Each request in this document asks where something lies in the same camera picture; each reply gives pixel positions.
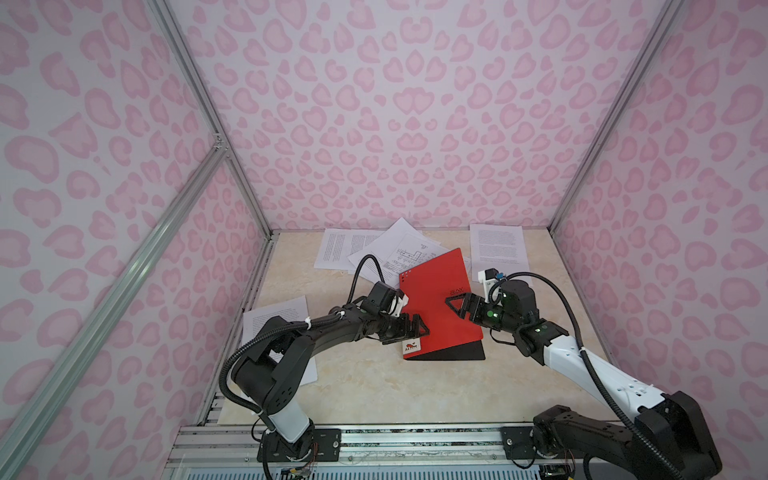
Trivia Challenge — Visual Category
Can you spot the aluminium frame post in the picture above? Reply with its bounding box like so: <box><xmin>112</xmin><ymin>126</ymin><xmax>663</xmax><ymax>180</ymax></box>
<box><xmin>146</xmin><ymin>0</ymin><xmax>273</xmax><ymax>239</ymax></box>
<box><xmin>547</xmin><ymin>0</ymin><xmax>687</xmax><ymax>237</ymax></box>

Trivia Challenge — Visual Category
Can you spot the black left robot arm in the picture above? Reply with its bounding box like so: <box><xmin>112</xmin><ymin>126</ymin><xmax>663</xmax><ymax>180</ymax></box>
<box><xmin>218</xmin><ymin>282</ymin><xmax>430</xmax><ymax>447</ymax></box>

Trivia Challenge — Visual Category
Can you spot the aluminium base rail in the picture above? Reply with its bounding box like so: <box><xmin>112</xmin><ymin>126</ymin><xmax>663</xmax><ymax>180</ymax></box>
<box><xmin>158</xmin><ymin>421</ymin><xmax>691</xmax><ymax>480</ymax></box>

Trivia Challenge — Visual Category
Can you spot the aluminium frame diagonal bar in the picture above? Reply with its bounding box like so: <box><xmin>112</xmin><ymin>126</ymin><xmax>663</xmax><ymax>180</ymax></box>
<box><xmin>1</xmin><ymin>143</ymin><xmax>228</xmax><ymax>479</ymax></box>

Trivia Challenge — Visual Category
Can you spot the red black folder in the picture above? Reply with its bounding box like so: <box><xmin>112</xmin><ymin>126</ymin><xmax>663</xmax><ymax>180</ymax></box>
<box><xmin>399</xmin><ymin>248</ymin><xmax>485</xmax><ymax>361</ymax></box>

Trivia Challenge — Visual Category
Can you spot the technical drawing sheet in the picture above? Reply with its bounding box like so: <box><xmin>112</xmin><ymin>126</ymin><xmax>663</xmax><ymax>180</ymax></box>
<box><xmin>382</xmin><ymin>234</ymin><xmax>449</xmax><ymax>287</ymax></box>

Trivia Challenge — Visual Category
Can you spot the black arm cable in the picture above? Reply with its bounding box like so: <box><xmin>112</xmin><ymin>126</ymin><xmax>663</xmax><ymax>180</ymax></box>
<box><xmin>346</xmin><ymin>253</ymin><xmax>387</xmax><ymax>307</ymax></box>
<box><xmin>488</xmin><ymin>271</ymin><xmax>685</xmax><ymax>480</ymax></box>

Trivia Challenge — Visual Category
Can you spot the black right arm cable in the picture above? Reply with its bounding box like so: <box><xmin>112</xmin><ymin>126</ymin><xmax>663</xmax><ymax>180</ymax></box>
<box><xmin>488</xmin><ymin>271</ymin><xmax>685</xmax><ymax>480</ymax></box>

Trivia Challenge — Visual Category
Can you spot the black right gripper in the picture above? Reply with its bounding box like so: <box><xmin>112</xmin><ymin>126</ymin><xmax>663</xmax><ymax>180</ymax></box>
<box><xmin>443</xmin><ymin>292</ymin><xmax>520</xmax><ymax>335</ymax></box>

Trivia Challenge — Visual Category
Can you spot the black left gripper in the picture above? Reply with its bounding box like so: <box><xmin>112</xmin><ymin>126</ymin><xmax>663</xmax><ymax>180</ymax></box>
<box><xmin>377</xmin><ymin>312</ymin><xmax>432</xmax><ymax>343</ymax></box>

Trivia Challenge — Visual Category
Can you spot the aluminium frame right post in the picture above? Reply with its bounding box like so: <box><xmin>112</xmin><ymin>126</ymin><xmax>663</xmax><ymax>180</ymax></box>
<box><xmin>547</xmin><ymin>0</ymin><xmax>687</xmax><ymax>237</ymax></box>

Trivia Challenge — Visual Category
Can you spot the aluminium frame left post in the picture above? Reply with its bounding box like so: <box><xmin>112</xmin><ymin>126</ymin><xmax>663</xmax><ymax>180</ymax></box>
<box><xmin>146</xmin><ymin>0</ymin><xmax>273</xmax><ymax>239</ymax></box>

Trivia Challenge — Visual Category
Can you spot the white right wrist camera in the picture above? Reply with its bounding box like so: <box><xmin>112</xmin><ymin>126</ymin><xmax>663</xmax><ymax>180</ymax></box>
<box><xmin>477</xmin><ymin>268</ymin><xmax>505</xmax><ymax>283</ymax></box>

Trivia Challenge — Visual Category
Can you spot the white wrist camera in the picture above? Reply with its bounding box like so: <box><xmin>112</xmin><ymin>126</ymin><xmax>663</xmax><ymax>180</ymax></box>
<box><xmin>388</xmin><ymin>290</ymin><xmax>409</xmax><ymax>317</ymax></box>
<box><xmin>477</xmin><ymin>268</ymin><xmax>505</xmax><ymax>283</ymax></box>

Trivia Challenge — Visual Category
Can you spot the tilted white text sheet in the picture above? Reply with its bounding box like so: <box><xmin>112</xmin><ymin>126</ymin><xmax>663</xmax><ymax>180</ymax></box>
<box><xmin>348</xmin><ymin>218</ymin><xmax>427</xmax><ymax>270</ymax></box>

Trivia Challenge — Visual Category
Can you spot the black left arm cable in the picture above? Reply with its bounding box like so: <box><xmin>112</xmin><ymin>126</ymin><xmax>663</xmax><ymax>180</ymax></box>
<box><xmin>346</xmin><ymin>253</ymin><xmax>387</xmax><ymax>307</ymax></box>

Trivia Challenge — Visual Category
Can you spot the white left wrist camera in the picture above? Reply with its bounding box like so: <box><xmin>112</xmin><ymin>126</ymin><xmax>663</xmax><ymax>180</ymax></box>
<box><xmin>388</xmin><ymin>290</ymin><xmax>409</xmax><ymax>317</ymax></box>

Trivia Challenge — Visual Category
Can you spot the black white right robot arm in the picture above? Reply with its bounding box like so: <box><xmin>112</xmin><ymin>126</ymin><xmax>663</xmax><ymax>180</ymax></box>
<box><xmin>445</xmin><ymin>279</ymin><xmax>723</xmax><ymax>479</ymax></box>

